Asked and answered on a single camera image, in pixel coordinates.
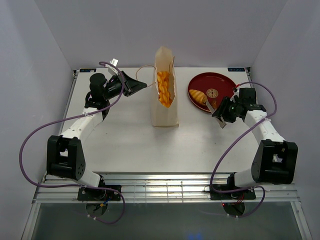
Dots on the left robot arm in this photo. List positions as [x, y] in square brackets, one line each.
[65, 155]

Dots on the striped croissant bread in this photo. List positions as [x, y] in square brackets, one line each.
[198, 96]

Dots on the beige paper bag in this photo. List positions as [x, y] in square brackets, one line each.
[162, 116]

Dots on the twisted orange bread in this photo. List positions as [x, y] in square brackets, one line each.
[164, 95]

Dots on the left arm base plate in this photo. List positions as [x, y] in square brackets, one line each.
[90, 194]

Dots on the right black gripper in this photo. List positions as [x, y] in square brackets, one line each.
[222, 110]

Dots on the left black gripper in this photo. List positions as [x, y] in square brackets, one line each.
[131, 86]

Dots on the aluminium frame rail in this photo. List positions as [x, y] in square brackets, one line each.
[136, 188]

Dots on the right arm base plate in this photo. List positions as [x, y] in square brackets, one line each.
[241, 195]

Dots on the dark red round plate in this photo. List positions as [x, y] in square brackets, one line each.
[216, 86]

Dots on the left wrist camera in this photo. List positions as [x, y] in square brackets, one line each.
[111, 66]

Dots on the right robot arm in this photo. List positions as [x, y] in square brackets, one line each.
[275, 159]

